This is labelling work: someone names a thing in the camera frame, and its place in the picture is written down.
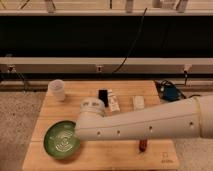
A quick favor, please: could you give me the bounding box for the green ceramic bowl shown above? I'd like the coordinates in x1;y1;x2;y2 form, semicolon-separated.
43;120;80;159

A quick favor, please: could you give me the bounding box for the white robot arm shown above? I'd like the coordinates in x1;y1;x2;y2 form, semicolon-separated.
75;95;213;141

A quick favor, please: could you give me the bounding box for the black smartphone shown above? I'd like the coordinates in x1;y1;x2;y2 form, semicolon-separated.
98;89;108;107

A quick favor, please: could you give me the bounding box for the white remote control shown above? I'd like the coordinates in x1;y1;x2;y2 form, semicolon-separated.
108;89;120;112

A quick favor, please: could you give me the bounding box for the white plastic cup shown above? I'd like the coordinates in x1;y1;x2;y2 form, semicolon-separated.
48;79;65;101

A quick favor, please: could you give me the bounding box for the blue black device on floor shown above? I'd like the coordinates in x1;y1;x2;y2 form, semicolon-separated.
156;80;184;102

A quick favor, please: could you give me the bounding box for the brown red oblong object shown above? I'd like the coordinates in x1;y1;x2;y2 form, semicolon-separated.
139;140;148;153

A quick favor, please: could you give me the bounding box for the wooden table board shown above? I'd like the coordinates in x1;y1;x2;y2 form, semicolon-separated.
22;81;179;171

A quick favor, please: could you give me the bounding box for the black hanging cable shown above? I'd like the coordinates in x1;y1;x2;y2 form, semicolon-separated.
112;7;148;74

